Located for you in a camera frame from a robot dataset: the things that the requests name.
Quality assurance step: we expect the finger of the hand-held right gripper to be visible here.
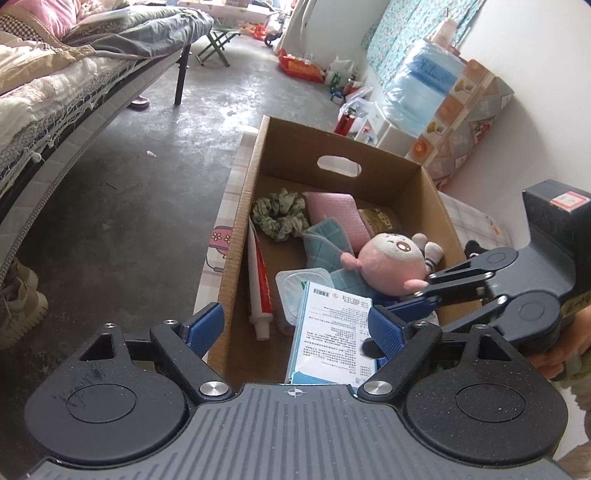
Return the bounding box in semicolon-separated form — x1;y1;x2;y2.
412;247;520;302
375;294;514;335

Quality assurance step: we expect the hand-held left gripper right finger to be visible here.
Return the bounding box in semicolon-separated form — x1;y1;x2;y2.
357;307;526;402

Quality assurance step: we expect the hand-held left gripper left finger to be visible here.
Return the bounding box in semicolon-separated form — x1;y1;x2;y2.
78;301;232;401

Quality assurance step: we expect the blue face mask packet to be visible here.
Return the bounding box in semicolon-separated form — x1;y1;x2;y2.
284;279;380;387

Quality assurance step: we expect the red toothpaste tube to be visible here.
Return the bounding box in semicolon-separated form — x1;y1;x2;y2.
246;220;274;342

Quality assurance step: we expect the pink plush doll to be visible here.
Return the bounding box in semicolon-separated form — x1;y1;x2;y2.
340;231;445;306

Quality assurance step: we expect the clear plastic cup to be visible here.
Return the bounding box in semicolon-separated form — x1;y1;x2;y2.
274;267;336;337

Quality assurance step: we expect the teal quilted cloth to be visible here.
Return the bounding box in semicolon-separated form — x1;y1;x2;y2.
301;218;385;299

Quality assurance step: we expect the pink sponge cloth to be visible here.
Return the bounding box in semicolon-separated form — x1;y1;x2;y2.
303;191;373;258

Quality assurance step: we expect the green scrunchie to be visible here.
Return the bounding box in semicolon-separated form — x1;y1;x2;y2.
250;187;310;244

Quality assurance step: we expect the cardboard box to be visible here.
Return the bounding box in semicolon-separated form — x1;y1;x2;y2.
207;114;468;387

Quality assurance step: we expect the person's right hand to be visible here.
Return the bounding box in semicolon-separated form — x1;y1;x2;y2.
530;306;591;381

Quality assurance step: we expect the olive pouch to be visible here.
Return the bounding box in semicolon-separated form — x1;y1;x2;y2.
357;207;401;234

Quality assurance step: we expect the white water dispenser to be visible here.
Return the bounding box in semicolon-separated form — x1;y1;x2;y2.
373;110;417;161

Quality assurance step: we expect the person's beige fleece clothing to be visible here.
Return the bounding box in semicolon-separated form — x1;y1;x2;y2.
558;440;591;480

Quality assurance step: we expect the beige sneaker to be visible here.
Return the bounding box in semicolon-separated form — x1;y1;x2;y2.
0;290;50;352
0;257;41;302

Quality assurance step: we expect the blue water bottle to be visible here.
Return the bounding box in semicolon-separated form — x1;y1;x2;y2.
382;36;468;138

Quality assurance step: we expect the red thermos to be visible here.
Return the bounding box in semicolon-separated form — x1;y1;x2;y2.
334;107;359;138

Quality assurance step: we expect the white plastic bag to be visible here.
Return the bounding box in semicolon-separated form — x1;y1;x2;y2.
324;56;357;89

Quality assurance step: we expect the floral teal curtain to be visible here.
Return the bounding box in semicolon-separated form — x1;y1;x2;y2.
359;0;486;89

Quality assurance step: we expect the bed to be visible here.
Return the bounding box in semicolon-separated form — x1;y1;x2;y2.
0;0;216;288

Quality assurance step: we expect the red basket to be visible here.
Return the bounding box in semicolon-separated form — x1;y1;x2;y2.
276;47;325;85

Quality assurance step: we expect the folding stool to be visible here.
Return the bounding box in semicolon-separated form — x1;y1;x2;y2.
195;27;242;68

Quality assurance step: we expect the grey blanket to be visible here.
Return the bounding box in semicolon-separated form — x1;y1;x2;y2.
61;4;216;62

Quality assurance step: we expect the cluttered low table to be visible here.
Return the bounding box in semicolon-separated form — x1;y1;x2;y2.
177;0;274;29

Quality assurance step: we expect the beige blanket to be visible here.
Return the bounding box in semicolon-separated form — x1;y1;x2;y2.
0;13;94;94

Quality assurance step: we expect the pink pillow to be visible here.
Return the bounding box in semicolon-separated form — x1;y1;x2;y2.
13;0;89;38

